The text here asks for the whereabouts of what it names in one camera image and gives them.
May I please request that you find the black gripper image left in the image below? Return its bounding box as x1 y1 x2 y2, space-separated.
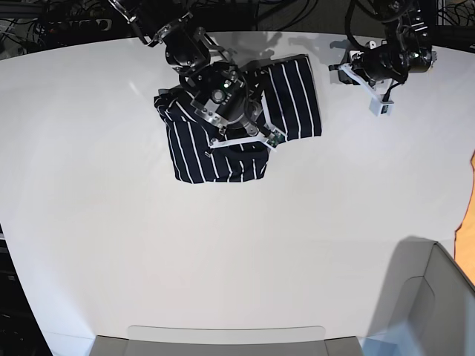
214 96 262 136

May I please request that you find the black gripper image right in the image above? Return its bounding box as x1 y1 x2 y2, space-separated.
356 50 399 83

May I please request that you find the navy white striped T-shirt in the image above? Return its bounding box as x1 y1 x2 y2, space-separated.
154 55 322 184

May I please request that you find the orange cloth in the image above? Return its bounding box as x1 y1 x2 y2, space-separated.
454 150 475 289

